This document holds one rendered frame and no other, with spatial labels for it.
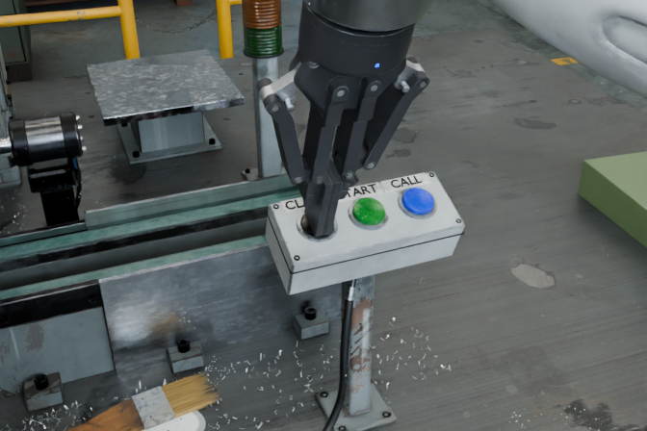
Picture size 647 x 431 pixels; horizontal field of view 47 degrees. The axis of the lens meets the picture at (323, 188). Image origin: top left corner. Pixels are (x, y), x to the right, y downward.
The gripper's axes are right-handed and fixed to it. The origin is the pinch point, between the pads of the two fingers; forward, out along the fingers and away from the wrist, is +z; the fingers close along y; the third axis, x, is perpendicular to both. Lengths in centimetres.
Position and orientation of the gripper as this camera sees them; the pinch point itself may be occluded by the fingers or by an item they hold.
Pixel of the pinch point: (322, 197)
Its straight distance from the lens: 63.1
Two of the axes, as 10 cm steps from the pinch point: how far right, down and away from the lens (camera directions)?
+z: -1.3, 6.5, 7.5
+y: -9.3, 1.8, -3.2
